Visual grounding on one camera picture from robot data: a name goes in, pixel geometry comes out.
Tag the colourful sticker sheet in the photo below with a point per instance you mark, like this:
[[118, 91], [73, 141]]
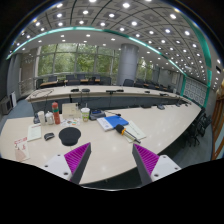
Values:
[[70, 122]]

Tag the grey round column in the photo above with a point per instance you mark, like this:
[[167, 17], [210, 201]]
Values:
[[127, 63]]

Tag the white red-headed paper document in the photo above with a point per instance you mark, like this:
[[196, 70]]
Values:
[[34, 132]]

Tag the white lidded ceramic mug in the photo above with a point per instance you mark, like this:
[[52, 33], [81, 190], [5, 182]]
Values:
[[49, 118]]

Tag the black desktop device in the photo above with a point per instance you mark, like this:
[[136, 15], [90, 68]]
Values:
[[96, 114]]

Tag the black swivel chairs group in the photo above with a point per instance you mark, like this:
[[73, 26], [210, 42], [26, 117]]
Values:
[[196, 128]]

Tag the dark office chairs row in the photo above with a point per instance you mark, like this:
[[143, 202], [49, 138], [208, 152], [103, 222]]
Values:
[[128, 82]]

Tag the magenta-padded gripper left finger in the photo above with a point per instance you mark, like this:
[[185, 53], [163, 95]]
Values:
[[76, 159]]

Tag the white cardboard box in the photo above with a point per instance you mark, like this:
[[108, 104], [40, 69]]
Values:
[[70, 110]]

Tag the stack of white paper cups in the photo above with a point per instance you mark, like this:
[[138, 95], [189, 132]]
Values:
[[41, 118]]

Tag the black handheld microphone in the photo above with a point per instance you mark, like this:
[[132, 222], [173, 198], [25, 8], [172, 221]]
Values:
[[120, 128]]

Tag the blue and white book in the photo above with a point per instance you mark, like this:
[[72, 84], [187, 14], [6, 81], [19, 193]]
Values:
[[112, 122]]

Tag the red drink bottle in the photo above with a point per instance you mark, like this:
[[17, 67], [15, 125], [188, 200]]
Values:
[[56, 114]]

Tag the red and white brochure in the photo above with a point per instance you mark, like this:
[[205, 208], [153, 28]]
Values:
[[21, 144]]

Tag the black round mouse pad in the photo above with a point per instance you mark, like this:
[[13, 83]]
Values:
[[69, 136]]

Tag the long curved conference desk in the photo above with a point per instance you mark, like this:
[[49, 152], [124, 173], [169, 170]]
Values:
[[100, 96]]

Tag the green and white paper cup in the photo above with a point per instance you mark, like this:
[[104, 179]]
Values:
[[85, 114]]

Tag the white paper sheet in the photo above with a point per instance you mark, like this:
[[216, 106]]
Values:
[[136, 129]]

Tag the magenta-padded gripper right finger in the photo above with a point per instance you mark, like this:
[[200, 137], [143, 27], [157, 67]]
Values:
[[148, 160]]

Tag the round ceiling lights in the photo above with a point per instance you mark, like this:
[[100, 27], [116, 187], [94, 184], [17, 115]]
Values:
[[133, 23]]

